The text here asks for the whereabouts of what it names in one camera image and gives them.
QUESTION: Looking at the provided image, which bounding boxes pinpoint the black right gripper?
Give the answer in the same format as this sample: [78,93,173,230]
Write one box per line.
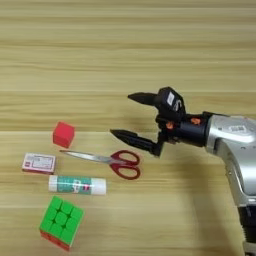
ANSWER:
[109,91,215,158]

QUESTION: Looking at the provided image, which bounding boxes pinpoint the red handled scissors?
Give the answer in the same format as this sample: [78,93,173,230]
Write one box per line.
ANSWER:
[59,149,142,181]

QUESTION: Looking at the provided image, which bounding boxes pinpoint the red foam cube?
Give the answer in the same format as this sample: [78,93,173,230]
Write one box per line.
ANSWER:
[52,121,76,149]

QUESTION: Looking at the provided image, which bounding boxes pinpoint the green white glue stick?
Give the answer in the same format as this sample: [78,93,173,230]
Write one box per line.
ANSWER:
[48,174,108,197]

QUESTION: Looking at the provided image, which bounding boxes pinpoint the small red white box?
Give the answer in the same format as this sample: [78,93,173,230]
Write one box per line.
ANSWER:
[21,152,57,176]

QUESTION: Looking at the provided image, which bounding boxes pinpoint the green faced puzzle cube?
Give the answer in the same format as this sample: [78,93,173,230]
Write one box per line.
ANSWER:
[38,195,85,252]

